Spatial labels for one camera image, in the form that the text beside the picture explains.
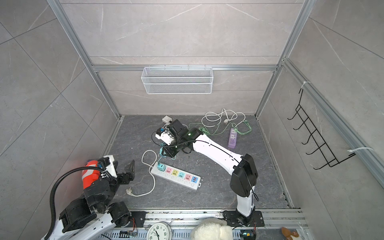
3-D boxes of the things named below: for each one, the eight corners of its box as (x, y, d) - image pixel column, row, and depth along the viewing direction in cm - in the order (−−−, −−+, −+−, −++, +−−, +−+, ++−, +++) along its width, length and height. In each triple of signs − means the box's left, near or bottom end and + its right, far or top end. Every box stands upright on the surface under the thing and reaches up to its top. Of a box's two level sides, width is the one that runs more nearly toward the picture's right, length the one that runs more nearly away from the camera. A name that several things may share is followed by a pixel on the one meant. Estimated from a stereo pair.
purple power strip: (227, 147, 103) (228, 144, 101) (229, 130, 113) (230, 127, 110) (235, 149, 103) (236, 146, 100) (236, 131, 112) (237, 129, 110)
